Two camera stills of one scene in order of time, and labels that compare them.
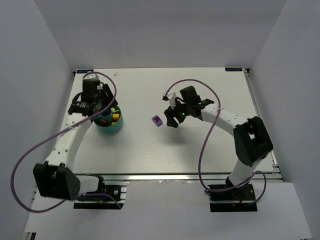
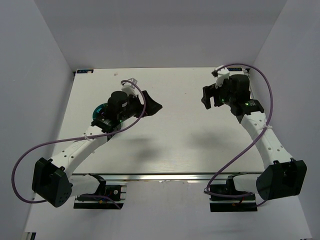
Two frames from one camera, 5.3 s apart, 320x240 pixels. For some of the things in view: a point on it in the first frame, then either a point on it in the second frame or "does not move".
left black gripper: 105,100 -> 144,104
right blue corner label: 233,69 does not move
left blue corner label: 84,71 does not move
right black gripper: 173,113 -> 213,93
